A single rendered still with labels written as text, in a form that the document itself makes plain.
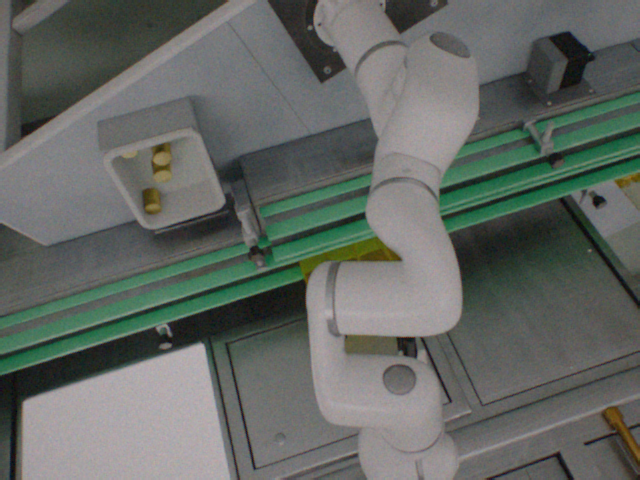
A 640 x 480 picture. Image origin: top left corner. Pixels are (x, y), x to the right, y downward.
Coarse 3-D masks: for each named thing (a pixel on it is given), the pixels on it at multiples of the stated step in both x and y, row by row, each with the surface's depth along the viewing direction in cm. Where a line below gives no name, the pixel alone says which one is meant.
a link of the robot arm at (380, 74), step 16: (384, 48) 82; (400, 48) 83; (368, 64) 82; (384, 64) 81; (400, 64) 82; (368, 80) 82; (384, 80) 81; (400, 80) 75; (368, 96) 82; (384, 96) 80; (384, 112) 79
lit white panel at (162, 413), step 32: (192, 352) 123; (96, 384) 122; (128, 384) 121; (160, 384) 120; (192, 384) 119; (32, 416) 119; (64, 416) 118; (96, 416) 117; (128, 416) 117; (160, 416) 116; (192, 416) 115; (32, 448) 115; (64, 448) 114; (96, 448) 114; (128, 448) 113; (160, 448) 112; (192, 448) 112
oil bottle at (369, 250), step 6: (366, 240) 117; (372, 240) 117; (378, 240) 117; (354, 246) 117; (360, 246) 116; (366, 246) 116; (372, 246) 116; (378, 246) 116; (354, 252) 118; (360, 252) 116; (366, 252) 116; (372, 252) 115; (378, 252) 115; (384, 252) 116; (360, 258) 115; (366, 258) 115; (372, 258) 115; (378, 258) 114; (384, 258) 114
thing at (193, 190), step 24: (144, 144) 96; (192, 144) 109; (120, 168) 103; (144, 168) 110; (192, 168) 114; (168, 192) 117; (192, 192) 116; (216, 192) 111; (144, 216) 112; (168, 216) 114; (192, 216) 114
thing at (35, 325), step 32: (608, 160) 121; (512, 192) 119; (224, 256) 117; (128, 288) 115; (160, 288) 114; (192, 288) 113; (0, 320) 114; (32, 320) 113; (64, 320) 112; (96, 320) 111; (0, 352) 110
